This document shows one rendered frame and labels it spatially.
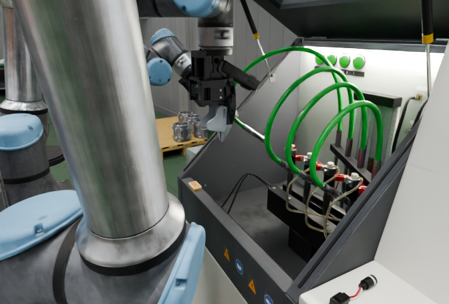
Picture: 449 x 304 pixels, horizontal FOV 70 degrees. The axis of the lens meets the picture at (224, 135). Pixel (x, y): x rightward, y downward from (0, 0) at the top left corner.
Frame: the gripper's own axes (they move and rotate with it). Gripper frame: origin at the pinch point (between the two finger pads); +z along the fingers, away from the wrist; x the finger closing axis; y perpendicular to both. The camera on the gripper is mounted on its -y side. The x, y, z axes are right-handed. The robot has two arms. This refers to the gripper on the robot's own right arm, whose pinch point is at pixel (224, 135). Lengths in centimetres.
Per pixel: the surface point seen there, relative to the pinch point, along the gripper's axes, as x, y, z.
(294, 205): -1.0, -24.3, 25.9
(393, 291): 34.4, -20.1, 25.9
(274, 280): 18.1, -2.9, 29.0
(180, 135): -296, -93, 98
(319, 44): -27, -54, -19
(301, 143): -36, -57, 22
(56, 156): -160, 40, 54
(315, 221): 8.3, -23.8, 25.9
